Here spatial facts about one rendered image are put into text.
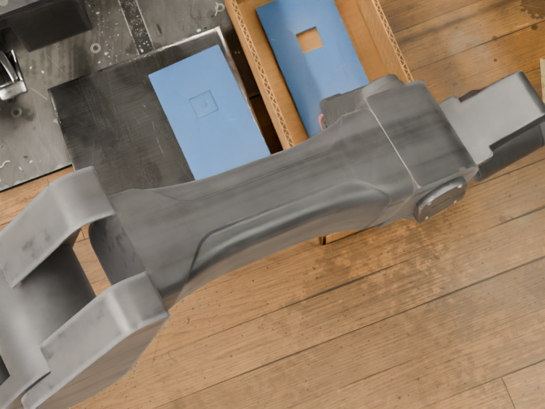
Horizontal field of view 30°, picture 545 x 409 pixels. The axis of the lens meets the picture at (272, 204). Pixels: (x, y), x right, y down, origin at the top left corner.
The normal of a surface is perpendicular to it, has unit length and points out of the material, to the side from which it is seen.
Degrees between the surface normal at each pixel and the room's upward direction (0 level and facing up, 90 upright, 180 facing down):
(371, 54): 0
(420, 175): 26
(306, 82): 3
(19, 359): 34
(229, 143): 0
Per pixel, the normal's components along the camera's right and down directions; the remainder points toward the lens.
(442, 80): -0.05, -0.25
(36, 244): -0.58, 0.09
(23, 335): -0.29, -0.11
